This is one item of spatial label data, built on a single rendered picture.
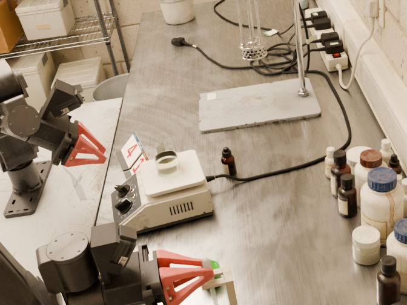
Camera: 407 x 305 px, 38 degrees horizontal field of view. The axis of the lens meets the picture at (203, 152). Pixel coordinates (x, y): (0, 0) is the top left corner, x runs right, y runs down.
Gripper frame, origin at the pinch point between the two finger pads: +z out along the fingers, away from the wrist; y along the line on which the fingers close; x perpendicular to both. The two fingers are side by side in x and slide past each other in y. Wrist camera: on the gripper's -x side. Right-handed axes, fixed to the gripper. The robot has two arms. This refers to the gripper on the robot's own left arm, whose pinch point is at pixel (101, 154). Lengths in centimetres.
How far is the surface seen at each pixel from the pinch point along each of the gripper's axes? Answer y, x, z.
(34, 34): 216, 60, -2
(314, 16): 62, -38, 55
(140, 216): -11.9, 3.1, 9.3
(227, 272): -40.3, -10.8, 13.2
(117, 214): -8.0, 7.0, 6.5
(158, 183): -8.4, -3.2, 10.2
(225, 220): -13.8, -3.6, 24.2
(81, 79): 205, 69, 30
